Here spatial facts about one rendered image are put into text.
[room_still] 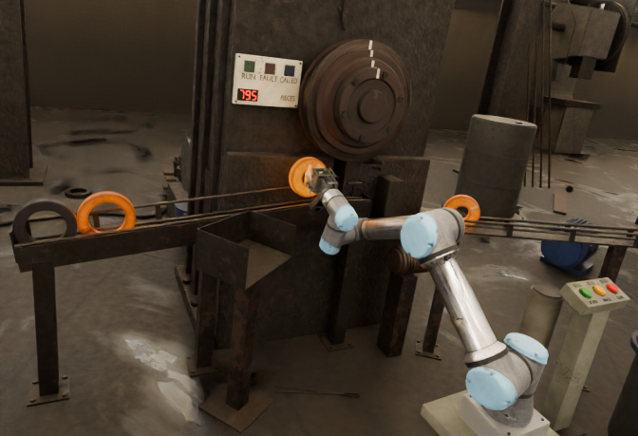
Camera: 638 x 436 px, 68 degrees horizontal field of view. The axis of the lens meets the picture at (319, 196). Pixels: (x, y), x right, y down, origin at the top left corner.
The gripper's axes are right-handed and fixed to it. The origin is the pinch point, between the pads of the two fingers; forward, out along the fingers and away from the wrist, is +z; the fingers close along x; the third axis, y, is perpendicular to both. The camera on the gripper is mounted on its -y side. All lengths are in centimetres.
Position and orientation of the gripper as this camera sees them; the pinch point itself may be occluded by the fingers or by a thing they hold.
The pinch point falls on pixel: (309, 172)
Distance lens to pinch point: 181.5
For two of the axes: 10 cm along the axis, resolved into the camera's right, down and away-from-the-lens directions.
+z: -3.8, -5.6, 7.4
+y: 2.2, -8.3, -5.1
